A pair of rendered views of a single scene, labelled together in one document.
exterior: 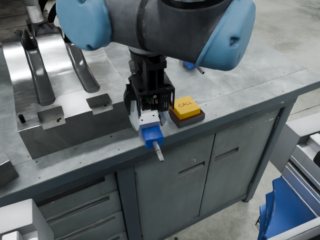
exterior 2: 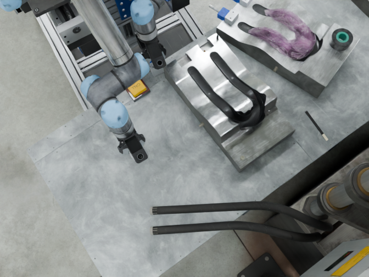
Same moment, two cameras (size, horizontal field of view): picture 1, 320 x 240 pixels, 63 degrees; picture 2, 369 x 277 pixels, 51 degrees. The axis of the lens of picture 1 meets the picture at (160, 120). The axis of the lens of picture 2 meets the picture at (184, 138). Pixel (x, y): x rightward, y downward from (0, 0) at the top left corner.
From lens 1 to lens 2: 159 cm
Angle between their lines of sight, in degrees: 66
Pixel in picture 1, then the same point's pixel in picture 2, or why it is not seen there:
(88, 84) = (197, 77)
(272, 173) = (64, 226)
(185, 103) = (135, 87)
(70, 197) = not seen: hidden behind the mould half
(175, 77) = (146, 130)
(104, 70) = (192, 92)
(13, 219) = not seen: outside the picture
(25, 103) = (225, 53)
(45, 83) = (227, 75)
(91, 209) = not seen: hidden behind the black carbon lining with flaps
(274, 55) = (56, 182)
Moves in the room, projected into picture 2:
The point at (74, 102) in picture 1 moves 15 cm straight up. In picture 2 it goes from (197, 56) to (197, 35)
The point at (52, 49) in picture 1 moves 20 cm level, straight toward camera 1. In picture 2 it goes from (234, 97) to (205, 57)
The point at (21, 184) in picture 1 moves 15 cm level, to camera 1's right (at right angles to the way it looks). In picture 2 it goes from (212, 31) to (178, 37)
